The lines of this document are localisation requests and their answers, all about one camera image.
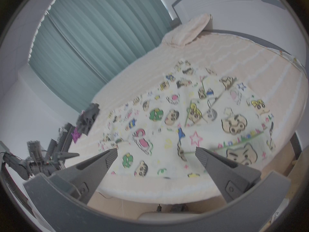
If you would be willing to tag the grey bedside table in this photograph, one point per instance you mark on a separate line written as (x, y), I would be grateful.
(175, 23)

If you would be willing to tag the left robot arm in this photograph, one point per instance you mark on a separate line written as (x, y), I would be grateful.
(14, 164)

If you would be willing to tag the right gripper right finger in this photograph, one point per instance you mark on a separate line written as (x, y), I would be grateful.
(227, 175)

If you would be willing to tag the cream pillow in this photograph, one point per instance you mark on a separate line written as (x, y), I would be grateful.
(188, 30)

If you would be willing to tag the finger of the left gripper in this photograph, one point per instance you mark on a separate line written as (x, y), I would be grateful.
(65, 156)

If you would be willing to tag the white printed pyjama top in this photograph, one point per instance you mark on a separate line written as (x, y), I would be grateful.
(181, 119)

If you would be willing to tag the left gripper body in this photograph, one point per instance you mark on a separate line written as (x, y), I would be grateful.
(52, 162)

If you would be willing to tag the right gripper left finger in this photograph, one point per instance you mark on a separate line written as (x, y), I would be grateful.
(82, 177)

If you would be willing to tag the blue-green curtain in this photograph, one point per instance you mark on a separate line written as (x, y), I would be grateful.
(96, 45)

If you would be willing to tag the bed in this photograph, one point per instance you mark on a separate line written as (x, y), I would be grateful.
(241, 64)

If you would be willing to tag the pile of clothes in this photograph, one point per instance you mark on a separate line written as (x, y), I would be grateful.
(88, 119)

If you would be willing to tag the black chest of drawers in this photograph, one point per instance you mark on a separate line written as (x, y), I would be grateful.
(64, 141)

